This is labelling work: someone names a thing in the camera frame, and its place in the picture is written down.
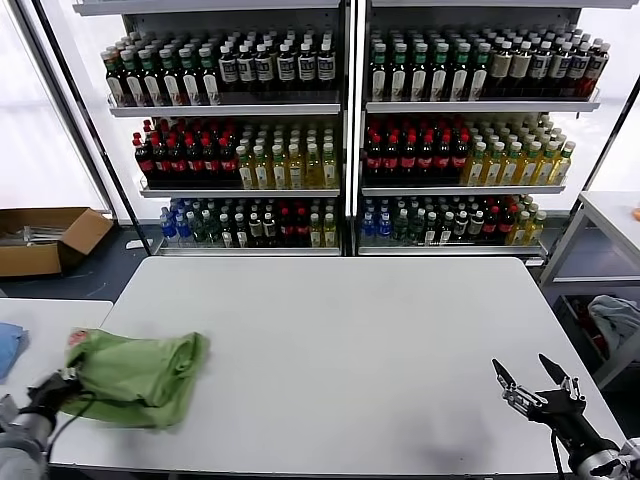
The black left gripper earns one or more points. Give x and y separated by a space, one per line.
52 395

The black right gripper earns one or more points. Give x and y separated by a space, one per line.
565 415

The green polo shirt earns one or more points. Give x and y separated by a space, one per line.
140 375

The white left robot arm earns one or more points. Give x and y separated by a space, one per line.
25 440

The blue folded cloth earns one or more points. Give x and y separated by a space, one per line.
10 350

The red cloth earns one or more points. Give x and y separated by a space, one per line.
597 337

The light blue crumpled cloth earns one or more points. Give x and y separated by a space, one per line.
615 315

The brown cardboard box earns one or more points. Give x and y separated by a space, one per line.
30 260

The clear plastic packets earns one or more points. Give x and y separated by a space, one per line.
45 234

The small white flat object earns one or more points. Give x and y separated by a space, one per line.
134 244

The black slanted pole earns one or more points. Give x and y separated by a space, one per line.
134 224
598 165

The grey metal side table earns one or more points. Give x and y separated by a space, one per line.
615 210

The yellow tea bottle green label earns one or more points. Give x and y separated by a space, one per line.
528 170
313 172
546 169
493 170
262 172
330 172
279 172
476 170
562 169
510 170
245 172
296 172

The red-cap cola bottle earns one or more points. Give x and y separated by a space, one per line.
410 161
177 165
374 162
211 165
443 161
229 165
460 161
427 161
195 165
161 165
392 162
145 165

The metal drinks shelf rack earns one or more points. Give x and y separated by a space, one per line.
475 106
225 109

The green-cap dark drink bottle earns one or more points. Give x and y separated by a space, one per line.
116 85
419 80
440 80
379 80
151 85
171 85
134 85
479 80
399 80
190 85
460 80
210 85

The dark bottle blue-white label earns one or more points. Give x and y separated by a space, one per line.
541 65
264 66
228 67
561 65
579 66
286 66
326 65
246 67
306 66

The dark bottle beige label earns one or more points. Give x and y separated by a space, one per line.
501 65
521 65

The red drink bottle white cap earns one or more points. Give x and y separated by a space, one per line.
596 67

